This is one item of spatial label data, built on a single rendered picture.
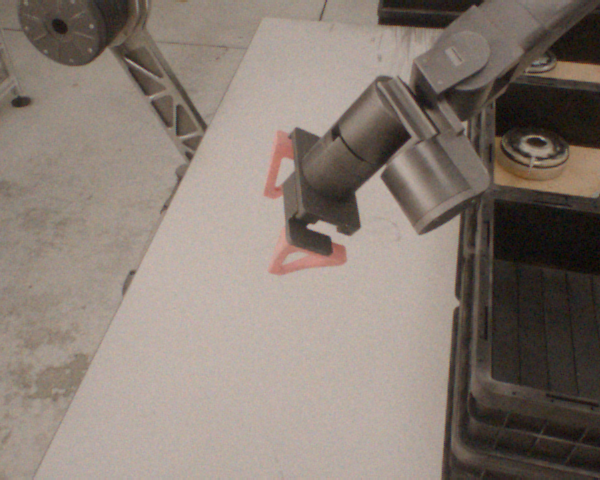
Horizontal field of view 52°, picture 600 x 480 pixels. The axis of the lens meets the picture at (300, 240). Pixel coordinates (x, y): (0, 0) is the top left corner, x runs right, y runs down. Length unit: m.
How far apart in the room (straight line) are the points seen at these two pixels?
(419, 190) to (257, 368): 0.46
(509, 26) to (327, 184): 0.19
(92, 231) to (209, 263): 1.23
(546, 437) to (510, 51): 0.36
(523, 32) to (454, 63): 0.06
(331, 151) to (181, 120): 1.10
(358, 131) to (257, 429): 0.45
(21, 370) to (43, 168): 0.94
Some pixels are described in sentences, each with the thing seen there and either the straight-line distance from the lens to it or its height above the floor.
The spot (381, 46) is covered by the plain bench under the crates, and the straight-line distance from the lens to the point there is 1.65.
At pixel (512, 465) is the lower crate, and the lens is 0.70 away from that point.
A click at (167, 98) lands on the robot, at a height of 0.63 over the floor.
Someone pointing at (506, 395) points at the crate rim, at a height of 0.93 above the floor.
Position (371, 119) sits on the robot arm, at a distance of 0.50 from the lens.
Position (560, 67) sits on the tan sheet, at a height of 0.83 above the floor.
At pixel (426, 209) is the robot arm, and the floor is 1.11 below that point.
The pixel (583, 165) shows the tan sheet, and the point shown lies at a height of 0.83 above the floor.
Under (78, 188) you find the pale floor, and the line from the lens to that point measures 2.41.
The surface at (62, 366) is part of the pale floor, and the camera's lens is 1.84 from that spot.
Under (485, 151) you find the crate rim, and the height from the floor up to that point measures 0.93.
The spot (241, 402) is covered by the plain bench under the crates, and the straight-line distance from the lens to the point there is 0.84.
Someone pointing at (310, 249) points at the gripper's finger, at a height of 1.04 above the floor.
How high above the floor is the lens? 1.41
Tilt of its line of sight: 43 degrees down
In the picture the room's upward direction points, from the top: straight up
